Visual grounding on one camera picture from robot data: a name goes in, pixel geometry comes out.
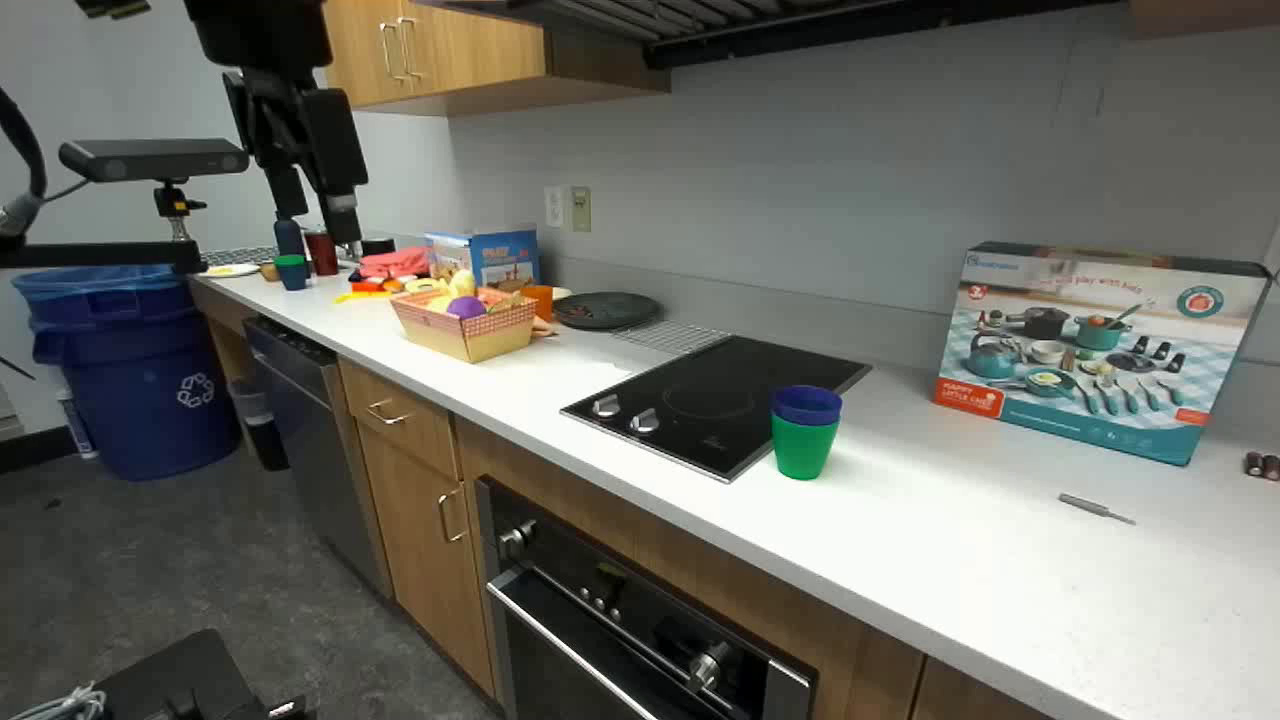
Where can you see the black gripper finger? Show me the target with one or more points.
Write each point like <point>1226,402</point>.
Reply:
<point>342,146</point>
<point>266,120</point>

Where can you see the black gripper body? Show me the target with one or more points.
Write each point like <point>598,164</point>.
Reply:
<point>263,34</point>

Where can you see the blue plastic cup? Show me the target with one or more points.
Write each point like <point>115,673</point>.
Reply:
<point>805,402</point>

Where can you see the green plastic cup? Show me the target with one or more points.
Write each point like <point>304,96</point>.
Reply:
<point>805,454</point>

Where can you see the dark red cup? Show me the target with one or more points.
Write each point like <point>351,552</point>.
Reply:
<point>322,255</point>

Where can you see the small green blue cup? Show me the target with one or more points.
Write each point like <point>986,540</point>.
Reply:
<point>294,272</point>

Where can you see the orange cup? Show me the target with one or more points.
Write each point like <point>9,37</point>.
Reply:
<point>536,300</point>

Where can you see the dark blue bottle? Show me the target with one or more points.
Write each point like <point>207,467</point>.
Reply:
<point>286,236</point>

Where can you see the red toy item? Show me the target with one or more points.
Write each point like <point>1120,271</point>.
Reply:
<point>395,265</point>

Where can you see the wooden upper cabinet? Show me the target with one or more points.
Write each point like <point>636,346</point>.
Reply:
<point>452,54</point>

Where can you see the blue cardboard box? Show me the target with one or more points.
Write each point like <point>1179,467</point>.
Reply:
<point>487,258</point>

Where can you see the purple toy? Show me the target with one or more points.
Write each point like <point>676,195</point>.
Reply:
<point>466,309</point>

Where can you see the wooden toy basket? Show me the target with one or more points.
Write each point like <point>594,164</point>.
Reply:
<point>461,334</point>

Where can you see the wooden drawer front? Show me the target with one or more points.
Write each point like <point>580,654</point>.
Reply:
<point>400,419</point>

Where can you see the blue recycling bin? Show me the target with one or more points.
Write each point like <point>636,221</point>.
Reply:
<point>134,372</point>

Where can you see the stainless steel dishwasher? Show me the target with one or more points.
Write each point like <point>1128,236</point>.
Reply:
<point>314,443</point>

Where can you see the silver cooktop knob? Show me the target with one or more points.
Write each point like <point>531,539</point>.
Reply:
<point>605,405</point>
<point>644,423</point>

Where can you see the wooden lower cabinet door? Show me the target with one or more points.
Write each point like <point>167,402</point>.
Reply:
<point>425,562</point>

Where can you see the silver oven knob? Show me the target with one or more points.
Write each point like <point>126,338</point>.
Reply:
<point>711,664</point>
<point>516,540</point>

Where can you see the black glass cooktop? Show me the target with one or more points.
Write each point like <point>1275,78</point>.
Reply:
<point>734,395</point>

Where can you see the dark range hood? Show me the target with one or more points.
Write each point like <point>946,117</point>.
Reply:
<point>803,27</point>

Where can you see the black built-in oven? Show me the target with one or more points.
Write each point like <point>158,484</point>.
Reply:
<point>600,627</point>

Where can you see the black platform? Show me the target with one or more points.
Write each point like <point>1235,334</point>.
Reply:
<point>180,681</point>

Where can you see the toy cookware set box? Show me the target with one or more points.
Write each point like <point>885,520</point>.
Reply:
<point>1095,353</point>

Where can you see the small dark object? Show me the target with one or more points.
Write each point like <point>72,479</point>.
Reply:
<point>1262,467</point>

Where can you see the black camera on stand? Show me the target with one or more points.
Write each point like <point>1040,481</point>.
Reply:
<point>153,159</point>

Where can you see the wall light switch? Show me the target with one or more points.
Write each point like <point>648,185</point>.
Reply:
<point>553,205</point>

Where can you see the wall power outlet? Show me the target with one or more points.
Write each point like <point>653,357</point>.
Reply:
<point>580,210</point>

